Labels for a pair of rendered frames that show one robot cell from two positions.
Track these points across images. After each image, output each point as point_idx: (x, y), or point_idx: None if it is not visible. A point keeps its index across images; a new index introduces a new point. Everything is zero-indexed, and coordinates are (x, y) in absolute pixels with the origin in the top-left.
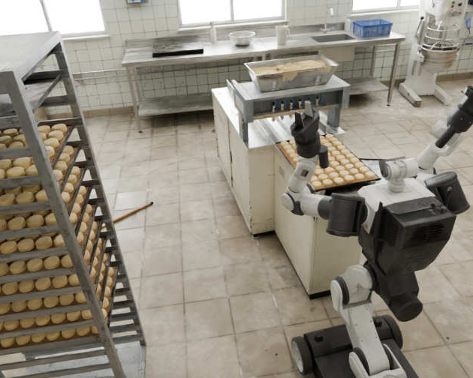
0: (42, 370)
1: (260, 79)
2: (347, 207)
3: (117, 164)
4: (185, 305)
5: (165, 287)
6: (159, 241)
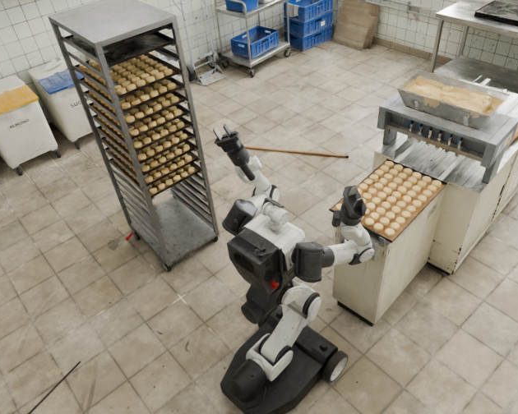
0: (173, 204)
1: (400, 93)
2: (233, 212)
3: (370, 110)
4: None
5: None
6: (314, 186)
